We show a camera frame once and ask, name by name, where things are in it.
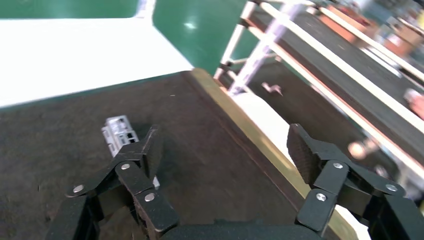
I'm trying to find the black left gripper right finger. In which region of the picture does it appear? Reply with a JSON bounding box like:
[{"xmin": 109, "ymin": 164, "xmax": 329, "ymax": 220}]
[{"xmin": 286, "ymin": 123, "xmax": 424, "ymax": 240}]

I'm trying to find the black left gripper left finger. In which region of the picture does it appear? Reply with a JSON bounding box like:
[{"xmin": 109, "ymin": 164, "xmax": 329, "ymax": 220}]
[{"xmin": 46, "ymin": 124, "xmax": 180, "ymax": 240}]

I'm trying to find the silver ladder-shaped metal part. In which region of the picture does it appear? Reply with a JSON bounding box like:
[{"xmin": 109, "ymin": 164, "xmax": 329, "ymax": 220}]
[{"xmin": 100, "ymin": 114, "xmax": 162, "ymax": 190}]

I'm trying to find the black tray with brass edges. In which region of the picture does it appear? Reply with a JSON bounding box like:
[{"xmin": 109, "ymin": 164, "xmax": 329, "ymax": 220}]
[{"xmin": 0, "ymin": 67, "xmax": 360, "ymax": 240}]

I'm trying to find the white metal shelf rack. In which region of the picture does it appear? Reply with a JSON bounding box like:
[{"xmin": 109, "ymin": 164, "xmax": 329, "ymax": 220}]
[{"xmin": 228, "ymin": 0, "xmax": 299, "ymax": 95}]

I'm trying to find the white tube frame cart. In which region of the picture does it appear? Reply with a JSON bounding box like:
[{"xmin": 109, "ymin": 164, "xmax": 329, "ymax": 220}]
[{"xmin": 213, "ymin": 0, "xmax": 424, "ymax": 200}]

